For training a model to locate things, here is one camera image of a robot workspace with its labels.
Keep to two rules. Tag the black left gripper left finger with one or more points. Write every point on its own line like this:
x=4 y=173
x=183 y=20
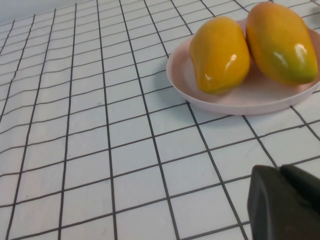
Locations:
x=280 y=210

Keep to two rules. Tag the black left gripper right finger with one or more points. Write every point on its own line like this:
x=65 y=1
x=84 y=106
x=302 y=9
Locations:
x=305 y=182

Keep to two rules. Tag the green-tipped orange mango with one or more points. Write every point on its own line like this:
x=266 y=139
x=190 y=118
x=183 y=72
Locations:
x=277 y=42

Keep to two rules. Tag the plain orange-yellow mango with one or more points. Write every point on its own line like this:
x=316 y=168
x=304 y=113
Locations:
x=220 y=55

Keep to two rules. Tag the pink round plate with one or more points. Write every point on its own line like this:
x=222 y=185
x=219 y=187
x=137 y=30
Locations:
x=250 y=100

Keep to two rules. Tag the white grid tablecloth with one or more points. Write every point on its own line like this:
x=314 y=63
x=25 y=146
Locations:
x=100 y=125

